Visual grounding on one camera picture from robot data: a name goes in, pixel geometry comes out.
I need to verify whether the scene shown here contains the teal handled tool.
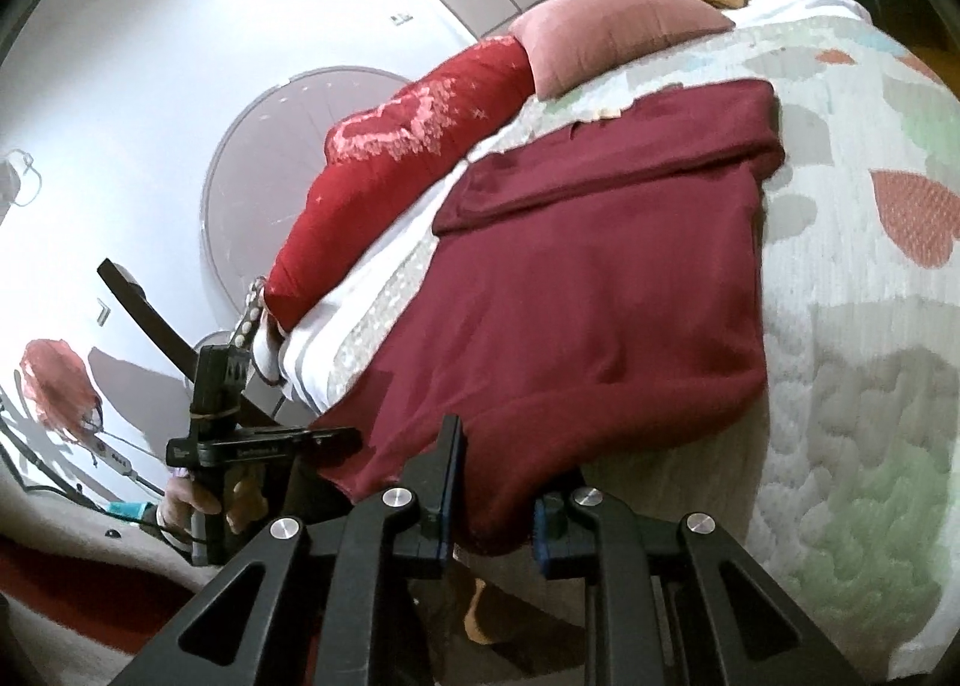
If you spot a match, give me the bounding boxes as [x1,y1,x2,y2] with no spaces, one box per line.
[107,500,163,526]

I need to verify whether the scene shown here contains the pink ribbed pillow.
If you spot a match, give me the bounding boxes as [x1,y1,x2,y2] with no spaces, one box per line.
[508,0,734,98]

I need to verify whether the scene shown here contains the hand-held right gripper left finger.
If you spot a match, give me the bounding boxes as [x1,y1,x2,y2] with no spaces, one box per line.
[112,414,470,686]

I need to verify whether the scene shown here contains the red embroidered pillow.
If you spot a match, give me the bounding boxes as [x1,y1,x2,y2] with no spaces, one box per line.
[266,34,537,327]

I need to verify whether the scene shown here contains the maroon sweater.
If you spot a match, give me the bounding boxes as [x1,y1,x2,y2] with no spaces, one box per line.
[309,79,786,558]

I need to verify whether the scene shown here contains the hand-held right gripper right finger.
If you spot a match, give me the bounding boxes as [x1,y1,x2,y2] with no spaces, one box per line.
[531,483,863,686]

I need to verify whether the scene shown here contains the red flower wall decoration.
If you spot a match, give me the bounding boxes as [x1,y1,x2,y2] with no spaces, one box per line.
[19,337,104,444]

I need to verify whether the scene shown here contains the person's left hand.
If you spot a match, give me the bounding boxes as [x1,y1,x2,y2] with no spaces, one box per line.
[157,465,271,538]

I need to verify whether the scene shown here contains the patchwork dotted quilt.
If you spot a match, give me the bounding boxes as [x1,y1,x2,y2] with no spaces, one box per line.
[330,19,960,686]

